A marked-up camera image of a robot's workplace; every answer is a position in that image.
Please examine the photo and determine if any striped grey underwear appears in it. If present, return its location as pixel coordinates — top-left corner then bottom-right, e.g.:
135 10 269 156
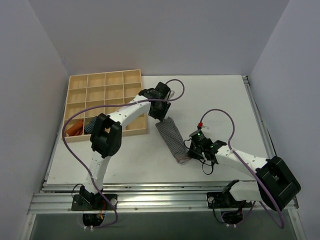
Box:
155 117 191 165

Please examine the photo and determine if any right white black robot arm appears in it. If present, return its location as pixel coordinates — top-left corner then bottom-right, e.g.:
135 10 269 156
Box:
187 129 301 211

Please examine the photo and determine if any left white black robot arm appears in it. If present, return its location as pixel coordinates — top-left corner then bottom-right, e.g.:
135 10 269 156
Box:
79 82 171 210

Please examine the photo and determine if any rolled dark striped cloth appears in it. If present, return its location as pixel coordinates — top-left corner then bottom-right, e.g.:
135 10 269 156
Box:
84 116 97 135

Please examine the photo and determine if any wooden compartment tray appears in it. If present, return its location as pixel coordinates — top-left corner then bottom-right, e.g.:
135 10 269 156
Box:
63 69 143 142

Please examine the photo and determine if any rolled orange cloth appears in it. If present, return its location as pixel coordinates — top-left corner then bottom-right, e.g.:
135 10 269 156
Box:
65 119 84 137

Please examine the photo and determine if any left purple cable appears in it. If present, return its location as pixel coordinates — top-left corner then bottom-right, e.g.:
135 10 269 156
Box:
61 79 186 229

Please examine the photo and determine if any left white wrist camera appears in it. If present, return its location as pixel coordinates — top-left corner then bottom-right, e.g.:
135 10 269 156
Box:
168 90 175 99

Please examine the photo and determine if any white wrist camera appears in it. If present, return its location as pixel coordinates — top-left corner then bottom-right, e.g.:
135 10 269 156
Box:
197 122 209 130
168 90 175 99

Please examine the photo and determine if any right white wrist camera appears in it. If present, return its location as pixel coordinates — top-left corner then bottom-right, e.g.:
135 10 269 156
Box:
197 122 209 130

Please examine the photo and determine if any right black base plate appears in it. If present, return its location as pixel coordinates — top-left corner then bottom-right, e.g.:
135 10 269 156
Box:
206 191 253 209

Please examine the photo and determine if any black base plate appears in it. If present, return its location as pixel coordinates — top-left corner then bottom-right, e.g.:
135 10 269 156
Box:
71 194 118 211
206 191 253 209

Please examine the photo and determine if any aluminium frame rail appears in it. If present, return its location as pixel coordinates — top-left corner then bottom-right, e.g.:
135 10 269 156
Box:
23 75 305 240

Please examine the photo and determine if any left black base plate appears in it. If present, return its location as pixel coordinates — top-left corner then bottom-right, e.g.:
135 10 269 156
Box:
71 194 118 211

